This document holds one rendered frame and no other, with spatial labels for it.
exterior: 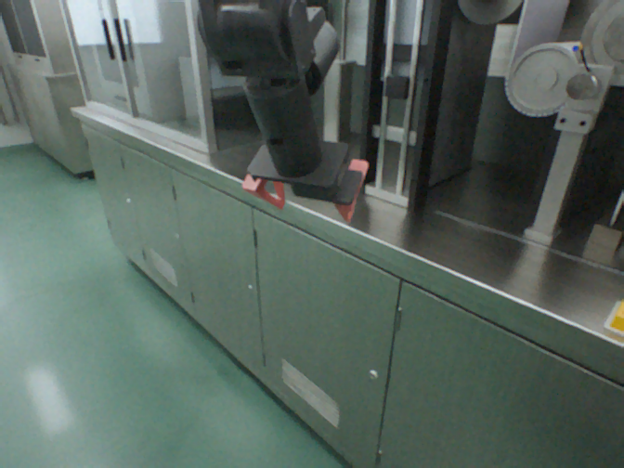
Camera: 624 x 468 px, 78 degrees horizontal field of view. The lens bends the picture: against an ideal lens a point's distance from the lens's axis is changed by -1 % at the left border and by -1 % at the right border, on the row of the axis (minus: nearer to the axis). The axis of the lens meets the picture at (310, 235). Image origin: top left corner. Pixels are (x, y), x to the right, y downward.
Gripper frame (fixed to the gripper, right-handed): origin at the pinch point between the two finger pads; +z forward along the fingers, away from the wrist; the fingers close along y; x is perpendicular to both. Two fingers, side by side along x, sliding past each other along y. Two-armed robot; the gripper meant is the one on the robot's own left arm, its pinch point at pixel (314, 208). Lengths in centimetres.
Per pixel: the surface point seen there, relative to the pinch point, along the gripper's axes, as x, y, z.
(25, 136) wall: -163, 475, 198
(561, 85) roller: -43, -30, 11
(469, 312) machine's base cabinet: -3.7, -22.4, 28.8
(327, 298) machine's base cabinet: -7.0, 9.1, 48.2
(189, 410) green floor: 28, 62, 104
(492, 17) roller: -54, -16, 4
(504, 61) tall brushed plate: -78, -20, 29
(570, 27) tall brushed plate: -77, -33, 19
